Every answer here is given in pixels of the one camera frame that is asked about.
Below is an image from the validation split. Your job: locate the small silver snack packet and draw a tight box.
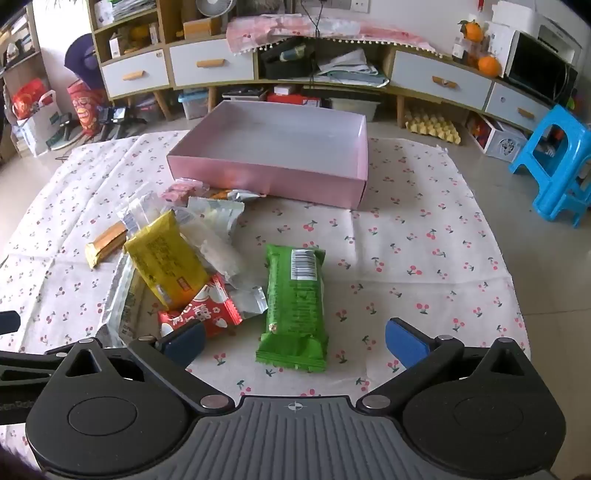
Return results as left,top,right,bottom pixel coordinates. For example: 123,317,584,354
228,285,269,320

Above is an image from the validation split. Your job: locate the pink cardboard box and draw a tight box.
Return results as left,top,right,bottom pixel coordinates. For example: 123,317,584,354
167,100,369,209

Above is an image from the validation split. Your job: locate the red cardboard box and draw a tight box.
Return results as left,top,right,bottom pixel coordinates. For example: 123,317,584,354
267,91,319,108

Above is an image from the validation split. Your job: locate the black handheld device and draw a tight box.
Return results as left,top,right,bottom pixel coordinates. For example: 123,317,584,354
99,106,148,139

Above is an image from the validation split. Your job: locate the large clear storage bin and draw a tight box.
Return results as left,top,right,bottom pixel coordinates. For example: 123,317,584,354
318,95,383,123

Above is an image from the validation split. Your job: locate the yellow egg tray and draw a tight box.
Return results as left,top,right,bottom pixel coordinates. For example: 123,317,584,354
405,113,462,145

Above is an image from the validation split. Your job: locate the black bag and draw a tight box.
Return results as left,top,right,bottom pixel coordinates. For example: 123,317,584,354
259,39,319,80

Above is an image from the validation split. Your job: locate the yellow snack packet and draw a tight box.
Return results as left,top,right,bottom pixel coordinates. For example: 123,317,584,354
124,210,209,311

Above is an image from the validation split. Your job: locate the stack of documents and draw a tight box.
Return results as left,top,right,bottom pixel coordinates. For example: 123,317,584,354
95,0,158,24

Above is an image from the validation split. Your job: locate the white printed crate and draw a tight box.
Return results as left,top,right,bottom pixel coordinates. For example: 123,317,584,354
466,113,528,163

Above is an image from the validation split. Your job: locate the blue plastic stool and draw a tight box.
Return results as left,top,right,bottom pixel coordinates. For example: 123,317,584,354
509,104,591,229

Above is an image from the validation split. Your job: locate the white and green snack packet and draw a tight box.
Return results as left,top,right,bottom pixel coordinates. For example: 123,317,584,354
187,196,245,236

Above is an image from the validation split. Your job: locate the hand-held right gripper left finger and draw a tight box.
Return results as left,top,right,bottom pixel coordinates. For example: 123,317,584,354
44,320,236,415

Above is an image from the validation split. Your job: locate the pink snack packet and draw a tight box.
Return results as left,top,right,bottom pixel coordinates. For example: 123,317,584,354
161,181,208,204

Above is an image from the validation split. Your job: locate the wooden tv cabinet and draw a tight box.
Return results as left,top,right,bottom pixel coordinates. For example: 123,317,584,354
88,0,555,134

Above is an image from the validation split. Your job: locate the pile of papers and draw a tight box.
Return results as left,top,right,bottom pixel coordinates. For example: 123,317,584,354
318,48,391,88

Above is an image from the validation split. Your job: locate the red snack packet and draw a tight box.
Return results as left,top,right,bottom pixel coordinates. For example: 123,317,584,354
158,273,243,340

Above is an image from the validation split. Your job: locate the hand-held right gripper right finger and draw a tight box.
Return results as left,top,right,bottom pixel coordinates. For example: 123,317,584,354
358,318,539,411

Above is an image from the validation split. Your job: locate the blue lidded storage bin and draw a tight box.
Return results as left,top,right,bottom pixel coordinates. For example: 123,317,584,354
179,90,211,121

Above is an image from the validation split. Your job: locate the large silver snack packet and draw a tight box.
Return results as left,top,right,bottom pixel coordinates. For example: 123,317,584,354
99,254,155,347

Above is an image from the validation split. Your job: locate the white foam box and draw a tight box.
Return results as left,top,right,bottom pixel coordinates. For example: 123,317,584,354
490,6,546,38

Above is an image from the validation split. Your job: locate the gold snack bar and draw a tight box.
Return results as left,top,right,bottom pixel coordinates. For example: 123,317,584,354
85,222,127,269

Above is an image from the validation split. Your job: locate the white desk fan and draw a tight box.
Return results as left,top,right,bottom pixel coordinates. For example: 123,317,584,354
195,0,234,19

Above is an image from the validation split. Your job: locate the brown cardboard box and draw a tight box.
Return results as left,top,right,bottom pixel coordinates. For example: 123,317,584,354
183,16,222,40

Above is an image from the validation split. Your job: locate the red printed bag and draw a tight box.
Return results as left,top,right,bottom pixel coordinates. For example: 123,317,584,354
67,79,109,137

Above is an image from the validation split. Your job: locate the white microwave oven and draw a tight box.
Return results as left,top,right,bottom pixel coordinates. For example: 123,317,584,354
503,30,579,107

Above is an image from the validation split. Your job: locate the white cabinet drawer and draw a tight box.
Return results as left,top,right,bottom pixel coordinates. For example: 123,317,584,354
100,48,171,99
169,39,256,88
485,82,552,132
390,48,494,114

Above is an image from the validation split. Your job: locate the black cable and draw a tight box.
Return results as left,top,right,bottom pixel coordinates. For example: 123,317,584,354
305,0,326,90

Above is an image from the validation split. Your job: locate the cherry print cloth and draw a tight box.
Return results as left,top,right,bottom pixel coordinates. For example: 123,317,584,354
0,131,532,480

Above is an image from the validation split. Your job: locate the silver and orange snack packet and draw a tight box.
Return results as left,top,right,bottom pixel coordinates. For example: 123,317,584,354
210,188,266,204

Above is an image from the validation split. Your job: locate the clear plastic snack packet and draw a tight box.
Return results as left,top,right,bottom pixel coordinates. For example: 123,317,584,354
115,191,162,232

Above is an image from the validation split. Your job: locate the white shopping bag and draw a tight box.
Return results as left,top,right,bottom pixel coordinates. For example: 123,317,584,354
11,78,63,157

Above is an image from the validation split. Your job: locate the pink tasselled cloth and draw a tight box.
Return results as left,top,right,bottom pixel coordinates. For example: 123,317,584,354
225,13,455,58

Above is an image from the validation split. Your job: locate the black lidded storage bin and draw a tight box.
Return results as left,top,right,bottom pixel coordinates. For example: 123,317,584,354
222,88,269,103

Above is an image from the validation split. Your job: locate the framed picture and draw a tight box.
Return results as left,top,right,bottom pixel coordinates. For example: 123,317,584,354
240,0,301,14

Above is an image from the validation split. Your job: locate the wooden side shelf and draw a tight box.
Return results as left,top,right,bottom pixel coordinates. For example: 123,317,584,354
0,4,44,162

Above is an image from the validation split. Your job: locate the purple fabric object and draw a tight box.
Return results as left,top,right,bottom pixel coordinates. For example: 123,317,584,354
65,33,109,100

